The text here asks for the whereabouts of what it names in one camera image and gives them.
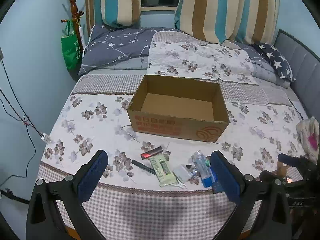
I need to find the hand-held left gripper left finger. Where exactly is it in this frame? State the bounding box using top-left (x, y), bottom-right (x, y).
top-left (26, 150), bottom-right (108, 240)

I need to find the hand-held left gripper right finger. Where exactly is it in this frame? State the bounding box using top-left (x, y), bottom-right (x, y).
top-left (210, 151), bottom-right (293, 240)

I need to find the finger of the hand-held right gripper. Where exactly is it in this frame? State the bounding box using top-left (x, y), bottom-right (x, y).
top-left (277, 153), bottom-right (310, 171)

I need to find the blue and white packet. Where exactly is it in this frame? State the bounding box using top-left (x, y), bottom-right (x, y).
top-left (200, 166), bottom-right (217, 188)

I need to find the clear plastic bottle blue cap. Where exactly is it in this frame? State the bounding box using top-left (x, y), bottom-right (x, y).
top-left (191, 150), bottom-right (208, 178)

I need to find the small white box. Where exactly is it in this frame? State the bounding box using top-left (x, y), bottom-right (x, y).
top-left (173, 164), bottom-right (194, 183)

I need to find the black pen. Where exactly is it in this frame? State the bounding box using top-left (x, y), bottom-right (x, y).
top-left (132, 159), bottom-right (157, 175)

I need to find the green wet wipes pack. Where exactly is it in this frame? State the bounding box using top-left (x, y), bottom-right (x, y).
top-left (149, 154), bottom-right (178, 187)

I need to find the red and black lipstick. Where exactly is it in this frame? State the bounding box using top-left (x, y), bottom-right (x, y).
top-left (140, 146), bottom-right (163, 160)

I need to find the brown cardboard box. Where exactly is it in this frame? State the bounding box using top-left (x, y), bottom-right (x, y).
top-left (126, 74), bottom-right (230, 143)

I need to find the brown cardboard piece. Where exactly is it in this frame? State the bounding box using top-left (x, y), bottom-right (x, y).
top-left (276, 161), bottom-right (288, 178)

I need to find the floral plastic bag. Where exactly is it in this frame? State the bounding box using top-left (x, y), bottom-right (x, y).
top-left (296, 116), bottom-right (320, 164)

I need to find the floral checked bed cover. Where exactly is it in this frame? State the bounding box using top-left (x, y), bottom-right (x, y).
top-left (36, 67), bottom-right (309, 233)

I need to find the black power strip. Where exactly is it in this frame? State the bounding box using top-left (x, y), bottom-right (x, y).
top-left (0, 189), bottom-right (31, 205)

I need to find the grey padded headboard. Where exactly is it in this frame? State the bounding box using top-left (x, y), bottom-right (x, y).
top-left (275, 29), bottom-right (320, 120)

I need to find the navy star print pillow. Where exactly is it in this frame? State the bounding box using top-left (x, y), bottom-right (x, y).
top-left (251, 42), bottom-right (296, 82)

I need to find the folded floral quilt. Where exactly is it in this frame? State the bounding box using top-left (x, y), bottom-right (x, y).
top-left (147, 31), bottom-right (259, 85)

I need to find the green shopping bag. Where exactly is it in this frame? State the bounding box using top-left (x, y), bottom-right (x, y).
top-left (61, 20), bottom-right (83, 72)

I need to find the striped pillow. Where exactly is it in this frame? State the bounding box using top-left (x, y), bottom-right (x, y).
top-left (174, 0), bottom-right (280, 44)
top-left (85, 0), bottom-right (142, 38)

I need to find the wooden coat rack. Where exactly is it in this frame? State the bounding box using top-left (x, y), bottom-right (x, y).
top-left (61, 0), bottom-right (85, 63)

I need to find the orange wooden bed frame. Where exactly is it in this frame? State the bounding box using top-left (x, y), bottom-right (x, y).
top-left (64, 224), bottom-right (83, 240)

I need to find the thin black cable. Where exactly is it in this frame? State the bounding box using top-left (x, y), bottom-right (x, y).
top-left (0, 59), bottom-right (35, 188)

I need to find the braided dark cable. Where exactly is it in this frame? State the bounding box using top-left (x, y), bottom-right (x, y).
top-left (0, 87), bottom-right (48, 140)

